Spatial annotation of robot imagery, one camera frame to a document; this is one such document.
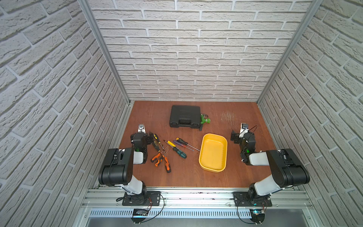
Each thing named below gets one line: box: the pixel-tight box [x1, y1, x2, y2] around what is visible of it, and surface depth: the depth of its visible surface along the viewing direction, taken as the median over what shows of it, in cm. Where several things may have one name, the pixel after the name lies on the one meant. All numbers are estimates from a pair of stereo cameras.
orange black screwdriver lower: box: [155, 153, 167, 167], surface depth 87 cm
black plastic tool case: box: [169, 105, 201, 129], surface depth 104 cm
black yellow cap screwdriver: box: [175, 137, 201, 152], surface depth 96 cm
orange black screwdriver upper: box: [150, 145, 169, 163], surface depth 89 cm
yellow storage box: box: [198, 133, 228, 173], surface depth 92 cm
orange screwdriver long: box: [159, 150, 172, 174], surface depth 85 cm
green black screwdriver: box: [163, 139, 188, 159], surface depth 89 cm
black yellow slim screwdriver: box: [153, 140, 162, 153], surface depth 94 cm
